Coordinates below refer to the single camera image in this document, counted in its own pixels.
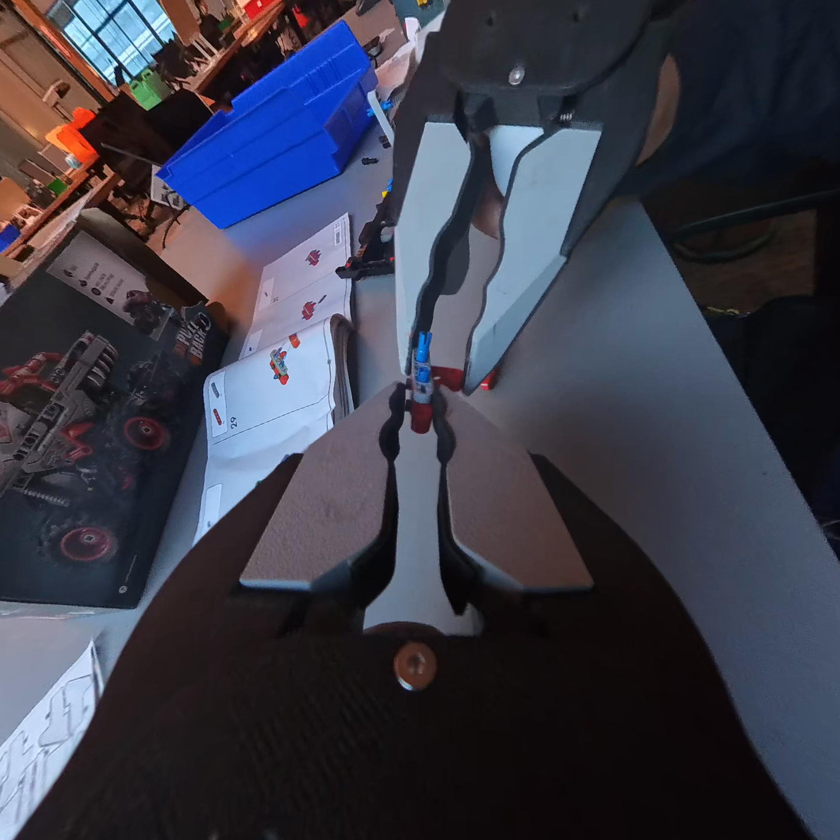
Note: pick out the black lego assembly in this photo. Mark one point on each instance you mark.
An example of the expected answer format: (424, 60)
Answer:
(367, 253)

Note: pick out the person's right hand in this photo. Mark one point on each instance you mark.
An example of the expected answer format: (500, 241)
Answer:
(664, 108)

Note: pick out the small green bin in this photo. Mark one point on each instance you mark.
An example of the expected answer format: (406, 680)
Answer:
(148, 90)

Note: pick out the large window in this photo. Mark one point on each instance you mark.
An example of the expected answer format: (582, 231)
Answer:
(111, 33)

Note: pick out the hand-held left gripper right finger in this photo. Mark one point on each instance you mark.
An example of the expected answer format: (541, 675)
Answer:
(515, 518)

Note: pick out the black lego set box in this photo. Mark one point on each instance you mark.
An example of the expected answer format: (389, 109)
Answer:
(98, 426)

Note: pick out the white lego part blue pins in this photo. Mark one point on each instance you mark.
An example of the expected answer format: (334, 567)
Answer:
(379, 115)

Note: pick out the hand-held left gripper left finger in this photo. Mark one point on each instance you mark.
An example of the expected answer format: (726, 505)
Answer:
(321, 512)

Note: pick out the lego instruction booklet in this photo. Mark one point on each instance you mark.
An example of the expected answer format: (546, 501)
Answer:
(275, 420)

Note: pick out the plain red lego beam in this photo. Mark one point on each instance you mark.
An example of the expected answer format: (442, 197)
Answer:
(451, 379)

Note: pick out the blue plastic bin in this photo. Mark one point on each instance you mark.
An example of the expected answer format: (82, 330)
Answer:
(275, 131)

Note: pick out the black office chair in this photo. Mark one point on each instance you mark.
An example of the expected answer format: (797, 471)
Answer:
(157, 124)

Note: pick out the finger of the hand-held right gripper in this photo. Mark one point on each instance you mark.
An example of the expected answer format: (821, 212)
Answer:
(426, 223)
(548, 216)

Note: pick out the red lego beam blue pins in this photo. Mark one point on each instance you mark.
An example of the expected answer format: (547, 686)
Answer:
(420, 417)

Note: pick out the white sticker sheet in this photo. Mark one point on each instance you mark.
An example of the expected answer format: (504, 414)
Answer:
(46, 748)

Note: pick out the orange bin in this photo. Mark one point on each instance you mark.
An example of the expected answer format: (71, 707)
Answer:
(69, 136)

